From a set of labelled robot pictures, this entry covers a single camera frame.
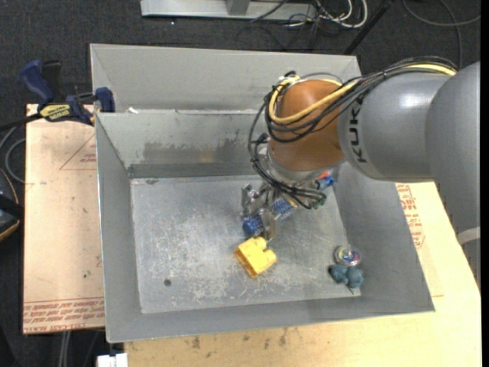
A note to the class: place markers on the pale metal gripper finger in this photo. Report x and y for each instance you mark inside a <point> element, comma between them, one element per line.
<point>269,226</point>
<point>247,201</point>

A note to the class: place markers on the blue bristle brush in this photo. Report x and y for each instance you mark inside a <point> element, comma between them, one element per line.
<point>282,208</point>

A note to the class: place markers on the yellow toy block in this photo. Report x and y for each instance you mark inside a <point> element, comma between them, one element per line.
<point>255,257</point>

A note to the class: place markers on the grey metal bin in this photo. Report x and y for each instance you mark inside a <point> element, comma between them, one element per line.
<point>183,243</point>

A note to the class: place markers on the shiny round spinning top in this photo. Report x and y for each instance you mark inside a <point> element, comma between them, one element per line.
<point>347,254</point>

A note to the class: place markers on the blue-grey toy animal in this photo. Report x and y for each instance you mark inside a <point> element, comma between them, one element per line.
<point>347,274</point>

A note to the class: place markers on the brown cardboard board red print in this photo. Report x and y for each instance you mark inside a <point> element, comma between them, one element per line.
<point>61,212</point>

